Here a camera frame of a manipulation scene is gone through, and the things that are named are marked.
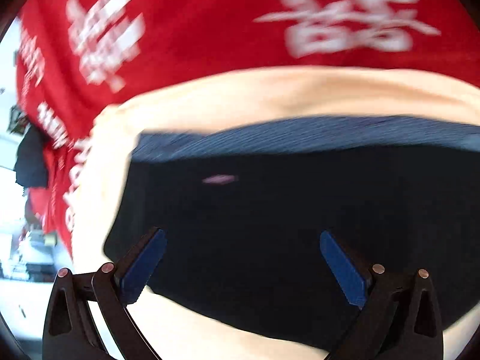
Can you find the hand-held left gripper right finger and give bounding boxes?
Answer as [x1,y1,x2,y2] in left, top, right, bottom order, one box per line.
[319,230,444,360]

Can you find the cream bed sheet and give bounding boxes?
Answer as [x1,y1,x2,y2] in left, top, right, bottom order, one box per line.
[69,65,480,360]

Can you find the dark navy pants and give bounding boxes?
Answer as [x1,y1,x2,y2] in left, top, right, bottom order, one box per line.
[103,115,480,353]

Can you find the framed wall picture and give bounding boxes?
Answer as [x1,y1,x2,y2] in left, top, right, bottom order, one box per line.
[7,106,29,135]

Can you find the cluttered table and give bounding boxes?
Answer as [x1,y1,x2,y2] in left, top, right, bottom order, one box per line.
[7,229,57,282]

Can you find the red printed blanket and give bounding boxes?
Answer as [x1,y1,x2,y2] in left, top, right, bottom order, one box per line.
[15,0,480,259]

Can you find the dark cloth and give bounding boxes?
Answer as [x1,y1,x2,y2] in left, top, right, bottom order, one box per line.
[14,125,49,188]

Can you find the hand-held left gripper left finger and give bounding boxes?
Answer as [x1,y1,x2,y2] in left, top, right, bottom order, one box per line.
[42,227,167,360]

